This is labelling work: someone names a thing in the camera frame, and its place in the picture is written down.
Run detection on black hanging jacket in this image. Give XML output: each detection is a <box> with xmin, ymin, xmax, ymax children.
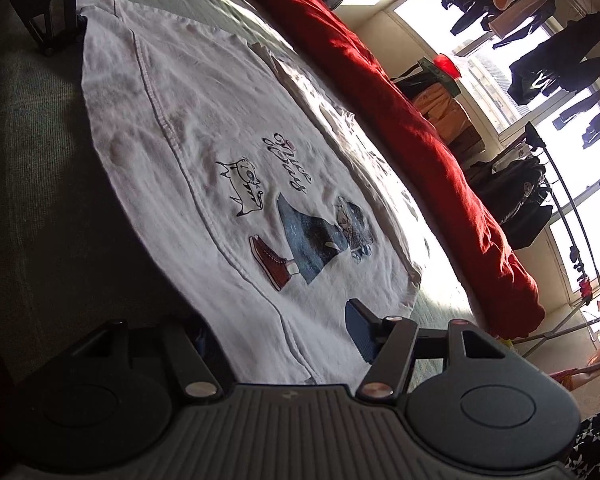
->
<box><xmin>507</xmin><ymin>12</ymin><xmax>600</xmax><ymax>106</ymax></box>

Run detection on dark hanging trousers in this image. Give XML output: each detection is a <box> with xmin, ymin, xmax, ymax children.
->
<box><xmin>553</xmin><ymin>89</ymin><xmax>600</xmax><ymax>148</ymax></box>

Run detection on red rolled duvet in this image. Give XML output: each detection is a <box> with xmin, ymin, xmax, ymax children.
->
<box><xmin>253</xmin><ymin>0</ymin><xmax>545</xmax><ymax>339</ymax></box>

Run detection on black star pattern garment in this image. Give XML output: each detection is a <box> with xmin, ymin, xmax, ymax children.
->
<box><xmin>565</xmin><ymin>413</ymin><xmax>600</xmax><ymax>480</ymax></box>

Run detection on black clothes drying rack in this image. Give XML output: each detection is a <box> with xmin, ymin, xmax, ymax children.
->
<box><xmin>513</xmin><ymin>122</ymin><xmax>600</xmax><ymax>358</ymax></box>

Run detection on red cap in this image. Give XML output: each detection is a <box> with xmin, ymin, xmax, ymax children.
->
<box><xmin>432</xmin><ymin>54</ymin><xmax>462</xmax><ymax>80</ymax></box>

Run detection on white printed t-shirt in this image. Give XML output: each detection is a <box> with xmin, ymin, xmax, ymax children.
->
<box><xmin>79</xmin><ymin>0</ymin><xmax>420</xmax><ymax>386</ymax></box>

